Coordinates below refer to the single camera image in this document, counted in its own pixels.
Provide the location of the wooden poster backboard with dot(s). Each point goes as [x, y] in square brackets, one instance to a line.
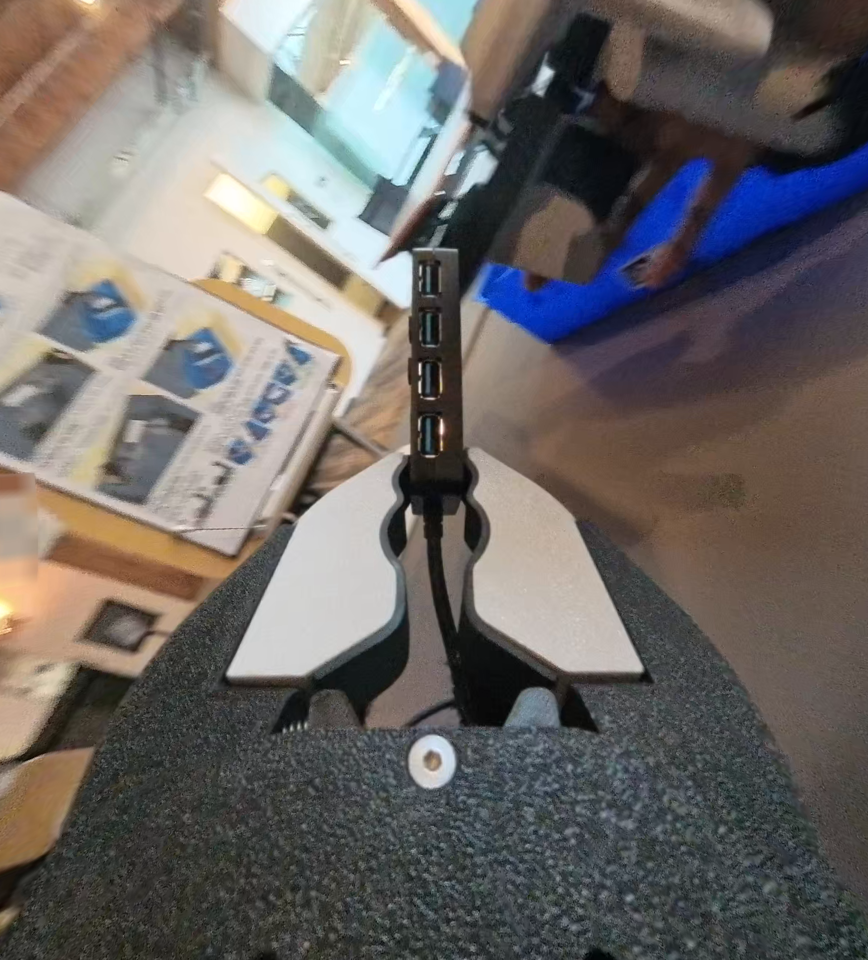
[291, 319]

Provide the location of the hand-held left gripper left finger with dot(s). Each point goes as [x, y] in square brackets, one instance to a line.
[314, 592]

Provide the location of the blue plastic bin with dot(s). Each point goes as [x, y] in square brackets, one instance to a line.
[741, 225]

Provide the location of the instruction poster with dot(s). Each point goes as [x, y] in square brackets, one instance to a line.
[126, 375]

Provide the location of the wooden chair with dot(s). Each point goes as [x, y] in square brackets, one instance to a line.
[21, 817]

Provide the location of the black USB hub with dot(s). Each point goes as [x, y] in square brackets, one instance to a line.
[440, 352]

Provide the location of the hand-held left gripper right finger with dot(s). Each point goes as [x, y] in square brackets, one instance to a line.
[546, 592]

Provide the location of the grey cardboard box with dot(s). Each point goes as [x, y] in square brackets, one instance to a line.
[546, 232]

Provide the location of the black wall frame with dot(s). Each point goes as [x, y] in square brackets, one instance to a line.
[119, 626]

